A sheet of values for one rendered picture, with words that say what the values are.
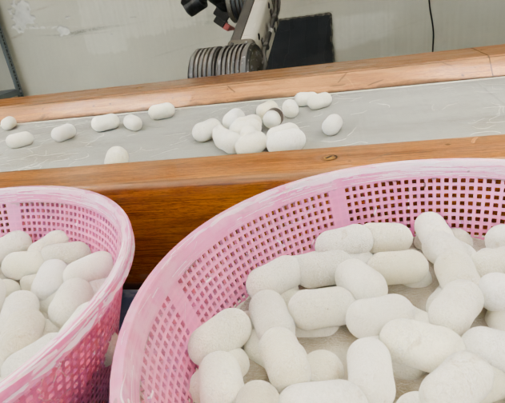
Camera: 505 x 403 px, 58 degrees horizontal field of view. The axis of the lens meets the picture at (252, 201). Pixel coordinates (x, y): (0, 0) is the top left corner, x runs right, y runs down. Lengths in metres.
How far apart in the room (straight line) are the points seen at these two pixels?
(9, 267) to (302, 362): 0.21
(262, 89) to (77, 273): 0.45
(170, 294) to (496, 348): 0.13
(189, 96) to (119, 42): 2.08
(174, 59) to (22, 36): 0.88
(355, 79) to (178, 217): 0.40
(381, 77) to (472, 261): 0.44
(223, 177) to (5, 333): 0.16
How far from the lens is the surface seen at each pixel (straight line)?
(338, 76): 0.67
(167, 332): 0.21
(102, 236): 0.31
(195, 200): 0.33
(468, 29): 2.67
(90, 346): 0.22
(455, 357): 0.20
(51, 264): 0.31
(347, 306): 0.22
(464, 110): 0.53
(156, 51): 2.70
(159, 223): 0.35
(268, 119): 0.50
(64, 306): 0.27
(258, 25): 1.00
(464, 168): 0.31
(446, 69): 0.68
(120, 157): 0.44
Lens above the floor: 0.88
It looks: 24 degrees down
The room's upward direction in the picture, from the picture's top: 8 degrees counter-clockwise
